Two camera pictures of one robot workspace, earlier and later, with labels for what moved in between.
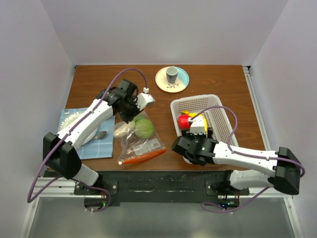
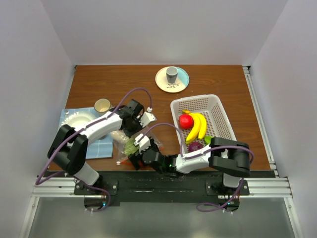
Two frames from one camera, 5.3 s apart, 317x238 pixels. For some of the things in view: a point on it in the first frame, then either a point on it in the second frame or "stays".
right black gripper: [189, 136] to [134, 158]
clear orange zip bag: [138, 140] stays
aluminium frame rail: [58, 188] stays
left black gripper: [129, 118] to [129, 134]
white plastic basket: [211, 106] stays
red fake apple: [184, 123] stays
